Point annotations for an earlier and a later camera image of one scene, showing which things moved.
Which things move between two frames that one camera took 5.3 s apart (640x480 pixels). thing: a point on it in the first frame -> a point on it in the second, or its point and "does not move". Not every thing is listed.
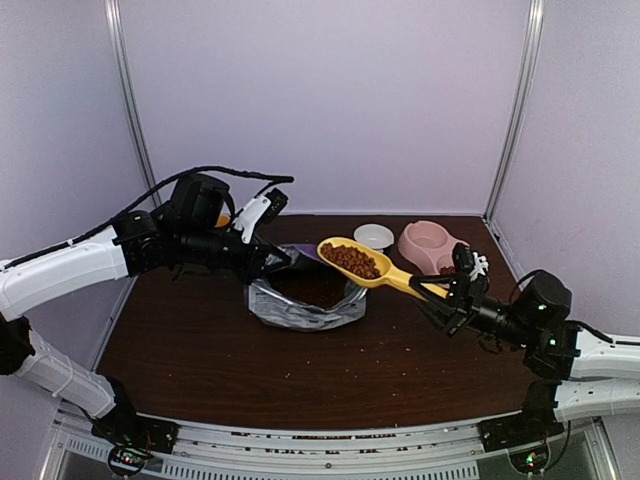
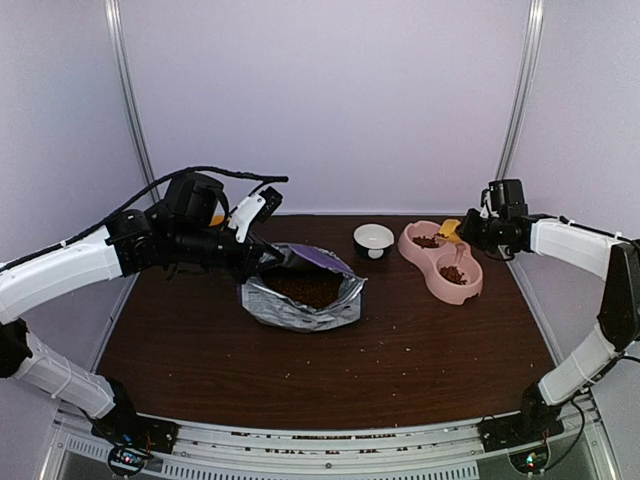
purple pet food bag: [306, 295] does not move
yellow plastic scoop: [354, 262] -> [448, 228]
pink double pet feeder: [429, 244] does not move
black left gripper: [253, 266] does not move
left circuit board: [127, 460] does not move
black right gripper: [464, 298] -> [467, 232]
